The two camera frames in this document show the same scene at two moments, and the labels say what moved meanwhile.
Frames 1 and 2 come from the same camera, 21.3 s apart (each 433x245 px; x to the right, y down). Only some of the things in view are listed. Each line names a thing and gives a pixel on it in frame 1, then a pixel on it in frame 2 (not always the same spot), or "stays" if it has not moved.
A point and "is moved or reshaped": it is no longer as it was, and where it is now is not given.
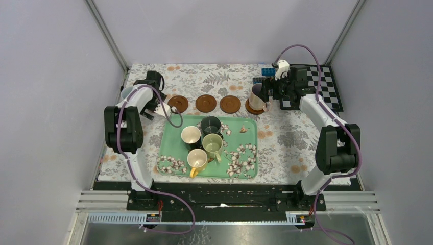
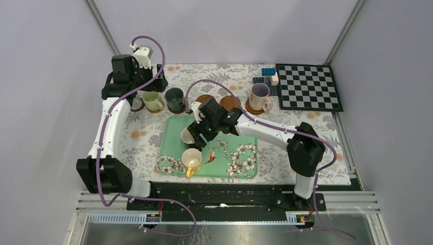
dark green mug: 210,124 is moved or reshaped
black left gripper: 161,98 -> 149,71
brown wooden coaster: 230,104 stays
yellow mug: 197,159 is moved or reshaped
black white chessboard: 328,89 stays
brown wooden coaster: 251,110 stays
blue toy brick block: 268,71 stays
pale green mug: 213,144 is moved or reshaped
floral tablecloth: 287,139 stays
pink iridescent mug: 256,101 stays
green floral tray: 239,156 stays
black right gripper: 270,83 -> 196,129
